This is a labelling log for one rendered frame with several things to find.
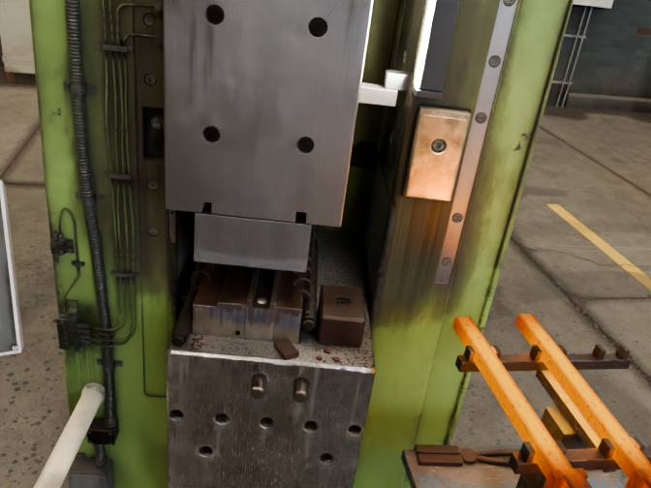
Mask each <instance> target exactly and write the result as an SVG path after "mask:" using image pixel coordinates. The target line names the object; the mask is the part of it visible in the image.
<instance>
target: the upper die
mask: <svg viewBox="0 0 651 488"><path fill-rule="evenodd" d="M211 205H212V203H211V202H206V203H205V205H204V207H203V209H202V212H201V213H199V212H195V221H194V261H199V262H209V263H219V264H228V265H238V266H248V267H258V268H267V269H277V270H287V271H296V272H306V270H307V262H308V254H309V246H310V237H311V228H312V225H311V224H305V223H306V213H304V212H296V214H295V223H293V222H283V221H273V220H265V219H255V218H245V217H236V216H227V215H218V214H211Z"/></svg>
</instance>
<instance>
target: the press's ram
mask: <svg viewBox="0 0 651 488"><path fill-rule="evenodd" d="M372 4H373V0H163V25H164V134H165V207H166V209H170V210H180V211H190V212H199V213H202V209H203V207H204V205H205V203H206V202H211V203H212V205H211V214H218V215H227V216H236V217H245V218H255V219H265V220H273V221H283V222H293V223H295V214H296V212H304V213H306V223H305V224H311V225H320V226H330V227H341V224H342V217H343V209H344V202H345V195H346V189H347V182H348V175H349V168H350V161H351V155H352V148H353V141H354V134H355V126H356V120H357V107H358V103H363V104H371V105H380V106H388V107H395V104H396V98H397V90H392V89H386V88H385V87H384V86H383V85H382V84H373V83H365V82H361V80H362V73H363V66H364V59H365V51H366V45H367V38H368V31H369V24H370V17H371V11H372Z"/></svg>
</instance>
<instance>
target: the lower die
mask: <svg viewBox="0 0 651 488"><path fill-rule="evenodd" d="M214 264H215V270H214V271H212V266H211V264H210V263H209V262H208V263H207V266H206V269H205V271H207V272H208V273H209V274H210V276H211V284H208V283H207V281H208V279H207V276H206V275H205V274H203V276H202V279H201V283H200V286H199V289H198V292H197V295H196V298H195V300H194V303H193V333H196V334H206V335H217V336H228V337H238V338H250V339H260V340H270V341H280V340H284V339H289V340H290V341H291V342H292V343H298V338H299V329H300V321H301V313H302V299H303V292H299V293H297V294H296V295H295V296H294V298H291V295H292V293H293V292H294V291H295V290H303V284H304V281H303V280H300V281H297V282H296V283H295V286H293V285H292V283H293V280H294V279H295V278H297V277H304V272H296V274H294V273H293V271H287V270H286V271H279V270H275V277H274V284H273V290H272V296H271V303H270V307H269V309H263V308H253V306H252V299H253V294H254V289H255V285H256V280H257V275H258V270H259V268H250V267H248V266H238V265H228V264H219V263H214ZM235 331H240V335H235Z"/></svg>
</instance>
